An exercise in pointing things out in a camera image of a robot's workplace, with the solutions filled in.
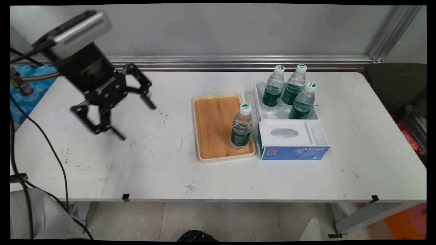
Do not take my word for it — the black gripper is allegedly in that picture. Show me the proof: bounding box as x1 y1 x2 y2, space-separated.
51 43 157 141

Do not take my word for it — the green label water bottle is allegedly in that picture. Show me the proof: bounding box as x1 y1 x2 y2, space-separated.
262 65 285 112
289 82 317 120
231 104 253 150
281 64 308 111

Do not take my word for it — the cream tray with bamboo base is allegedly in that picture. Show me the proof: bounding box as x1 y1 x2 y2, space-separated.
192 92 256 163

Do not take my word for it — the blue foam mat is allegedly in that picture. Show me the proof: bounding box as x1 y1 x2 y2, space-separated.
10 65 59 125

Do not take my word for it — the colourful printed can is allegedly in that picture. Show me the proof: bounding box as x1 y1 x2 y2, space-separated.
10 67 35 97

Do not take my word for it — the white open box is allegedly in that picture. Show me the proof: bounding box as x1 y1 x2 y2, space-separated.
253 81 321 122

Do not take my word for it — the black round object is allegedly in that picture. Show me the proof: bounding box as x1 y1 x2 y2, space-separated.
177 230 221 242

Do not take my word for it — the blue and white tissue box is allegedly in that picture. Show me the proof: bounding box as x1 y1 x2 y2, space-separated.
257 119 331 161

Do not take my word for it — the dark grey chair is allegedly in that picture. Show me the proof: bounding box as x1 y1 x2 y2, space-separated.
363 63 427 118

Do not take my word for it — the white table leg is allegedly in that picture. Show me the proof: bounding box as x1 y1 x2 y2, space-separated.
329 202 421 236

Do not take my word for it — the red bag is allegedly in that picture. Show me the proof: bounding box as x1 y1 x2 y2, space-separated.
394 117 423 158

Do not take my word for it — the orange crate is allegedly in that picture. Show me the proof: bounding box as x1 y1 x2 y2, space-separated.
384 203 427 240

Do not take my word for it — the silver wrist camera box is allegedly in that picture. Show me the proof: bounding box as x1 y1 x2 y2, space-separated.
32 10 113 62

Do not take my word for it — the thin black cable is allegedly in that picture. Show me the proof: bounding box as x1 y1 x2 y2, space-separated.
10 95 94 240

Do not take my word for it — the black background cable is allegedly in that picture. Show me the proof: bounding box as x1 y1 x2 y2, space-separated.
10 48 45 66

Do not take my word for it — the aluminium frame rail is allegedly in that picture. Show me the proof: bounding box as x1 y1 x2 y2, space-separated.
10 55 374 71

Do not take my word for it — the thick black cable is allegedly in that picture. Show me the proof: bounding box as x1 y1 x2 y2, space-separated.
10 114 34 239

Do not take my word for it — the aluminium frame post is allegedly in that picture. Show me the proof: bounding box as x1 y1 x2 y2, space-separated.
368 5 423 63

